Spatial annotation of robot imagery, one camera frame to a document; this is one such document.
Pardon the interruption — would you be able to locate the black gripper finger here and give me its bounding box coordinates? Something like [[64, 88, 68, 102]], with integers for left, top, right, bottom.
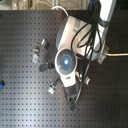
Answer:
[[39, 62, 55, 71], [66, 86, 75, 103]]

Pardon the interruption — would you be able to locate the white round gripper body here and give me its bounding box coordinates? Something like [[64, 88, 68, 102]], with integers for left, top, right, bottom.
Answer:
[[55, 49, 77, 87]]

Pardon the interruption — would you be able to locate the black routed cable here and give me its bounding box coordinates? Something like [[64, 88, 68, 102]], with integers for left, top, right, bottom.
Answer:
[[68, 59, 93, 113]]

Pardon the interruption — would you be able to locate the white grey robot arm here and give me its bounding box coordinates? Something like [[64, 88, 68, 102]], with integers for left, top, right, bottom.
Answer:
[[39, 0, 116, 105]]

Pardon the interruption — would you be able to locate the blue object at edge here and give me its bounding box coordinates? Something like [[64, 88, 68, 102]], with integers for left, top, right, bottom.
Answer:
[[0, 81, 4, 89]]

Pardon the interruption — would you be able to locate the metal cable clip lower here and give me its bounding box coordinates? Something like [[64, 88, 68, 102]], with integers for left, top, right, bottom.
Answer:
[[48, 82, 59, 95]]

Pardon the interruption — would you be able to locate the metal cable clip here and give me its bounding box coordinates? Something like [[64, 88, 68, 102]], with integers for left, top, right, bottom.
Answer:
[[75, 71, 91, 85], [32, 39, 50, 63], [48, 82, 59, 95]]

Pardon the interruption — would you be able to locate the metal cable clip right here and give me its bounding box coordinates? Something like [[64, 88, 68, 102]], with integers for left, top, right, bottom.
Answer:
[[75, 71, 91, 85]]

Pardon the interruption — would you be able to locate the metal cable clip left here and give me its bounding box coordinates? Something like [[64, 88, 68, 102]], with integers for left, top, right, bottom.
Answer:
[[32, 39, 50, 63]]

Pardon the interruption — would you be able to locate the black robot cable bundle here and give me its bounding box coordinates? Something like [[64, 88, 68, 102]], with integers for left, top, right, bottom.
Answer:
[[71, 0, 110, 64]]

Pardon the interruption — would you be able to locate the metal bracket with yellow cable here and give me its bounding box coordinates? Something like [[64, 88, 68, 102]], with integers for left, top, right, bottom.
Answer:
[[97, 46, 128, 64]]

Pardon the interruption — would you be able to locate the white cable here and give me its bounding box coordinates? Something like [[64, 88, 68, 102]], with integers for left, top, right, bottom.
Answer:
[[50, 5, 71, 18]]

